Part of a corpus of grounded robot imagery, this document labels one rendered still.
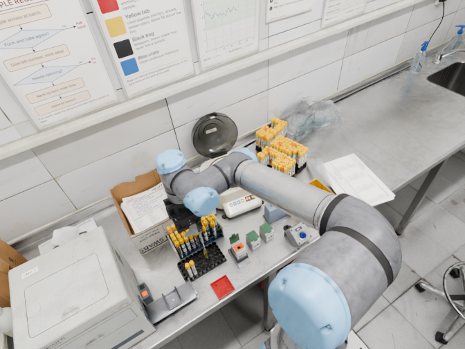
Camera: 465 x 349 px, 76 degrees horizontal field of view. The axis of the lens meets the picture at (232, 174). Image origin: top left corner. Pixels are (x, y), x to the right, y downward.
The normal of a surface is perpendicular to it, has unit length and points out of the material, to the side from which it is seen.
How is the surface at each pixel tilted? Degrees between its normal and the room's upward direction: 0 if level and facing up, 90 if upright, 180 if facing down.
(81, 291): 0
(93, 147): 90
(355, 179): 1
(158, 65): 94
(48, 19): 92
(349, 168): 1
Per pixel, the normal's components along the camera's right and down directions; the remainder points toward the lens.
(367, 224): -0.07, -0.82
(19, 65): 0.56, 0.62
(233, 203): 0.10, -0.34
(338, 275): 0.00, -0.64
